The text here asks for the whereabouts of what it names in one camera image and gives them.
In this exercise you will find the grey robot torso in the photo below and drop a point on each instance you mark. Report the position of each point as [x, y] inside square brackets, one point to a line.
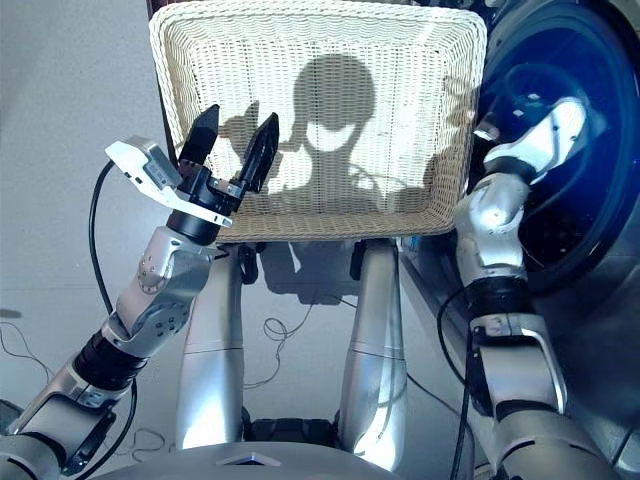
[200, 465]

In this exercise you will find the silver robot leg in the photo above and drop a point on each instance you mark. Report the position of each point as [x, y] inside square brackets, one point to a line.
[215, 360]
[375, 360]

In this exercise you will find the pale woven basket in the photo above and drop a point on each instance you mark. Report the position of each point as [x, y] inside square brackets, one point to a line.
[250, 60]

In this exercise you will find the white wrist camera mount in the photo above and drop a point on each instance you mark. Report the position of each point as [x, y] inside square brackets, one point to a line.
[560, 135]
[135, 160]

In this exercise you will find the grey washing machine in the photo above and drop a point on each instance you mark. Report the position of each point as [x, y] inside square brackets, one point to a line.
[590, 250]

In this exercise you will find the grey floor box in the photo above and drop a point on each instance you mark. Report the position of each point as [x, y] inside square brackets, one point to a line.
[10, 415]

